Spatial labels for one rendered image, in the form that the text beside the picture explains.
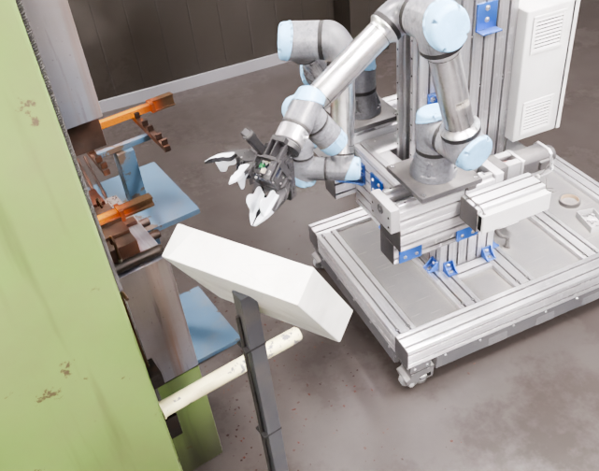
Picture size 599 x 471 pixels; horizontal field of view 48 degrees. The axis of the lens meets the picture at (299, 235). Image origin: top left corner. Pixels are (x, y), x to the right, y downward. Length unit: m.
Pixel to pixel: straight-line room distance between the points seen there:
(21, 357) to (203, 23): 3.55
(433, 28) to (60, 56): 0.86
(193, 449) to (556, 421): 1.26
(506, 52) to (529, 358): 1.15
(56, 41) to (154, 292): 0.74
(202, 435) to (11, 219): 1.29
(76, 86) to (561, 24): 1.54
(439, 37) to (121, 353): 1.06
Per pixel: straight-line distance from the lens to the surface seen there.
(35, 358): 1.50
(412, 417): 2.54
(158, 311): 1.94
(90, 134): 1.65
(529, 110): 2.48
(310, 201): 3.52
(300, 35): 2.08
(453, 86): 1.87
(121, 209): 1.90
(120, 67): 4.72
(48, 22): 1.49
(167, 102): 2.52
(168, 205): 2.42
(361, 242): 2.90
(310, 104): 1.64
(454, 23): 1.76
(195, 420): 2.32
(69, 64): 1.52
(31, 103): 1.23
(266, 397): 1.68
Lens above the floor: 2.05
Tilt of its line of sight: 38 degrees down
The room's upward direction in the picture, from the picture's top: 7 degrees counter-clockwise
